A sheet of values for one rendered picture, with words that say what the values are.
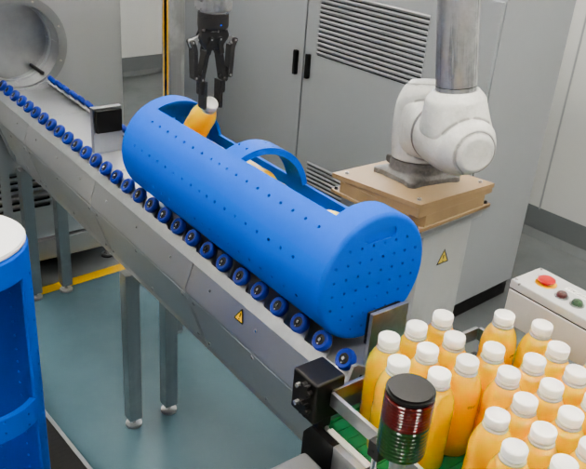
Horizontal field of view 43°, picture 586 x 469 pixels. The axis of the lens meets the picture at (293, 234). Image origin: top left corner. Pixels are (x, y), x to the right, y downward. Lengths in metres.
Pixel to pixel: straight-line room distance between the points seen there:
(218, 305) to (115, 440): 1.04
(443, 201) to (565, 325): 0.57
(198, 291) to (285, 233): 0.44
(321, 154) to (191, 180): 2.02
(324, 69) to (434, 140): 1.85
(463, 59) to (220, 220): 0.68
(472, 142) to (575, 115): 2.54
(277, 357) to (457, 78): 0.78
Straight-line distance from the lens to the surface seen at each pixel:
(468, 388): 1.32
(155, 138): 1.94
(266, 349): 1.66
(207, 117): 1.91
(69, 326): 3.31
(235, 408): 2.84
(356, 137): 3.53
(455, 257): 2.19
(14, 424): 1.93
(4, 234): 1.79
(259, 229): 1.55
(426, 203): 1.91
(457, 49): 1.82
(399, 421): 0.94
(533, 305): 1.57
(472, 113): 1.83
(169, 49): 2.71
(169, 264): 1.98
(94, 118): 2.49
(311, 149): 3.79
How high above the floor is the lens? 1.83
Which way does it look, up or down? 27 degrees down
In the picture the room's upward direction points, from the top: 5 degrees clockwise
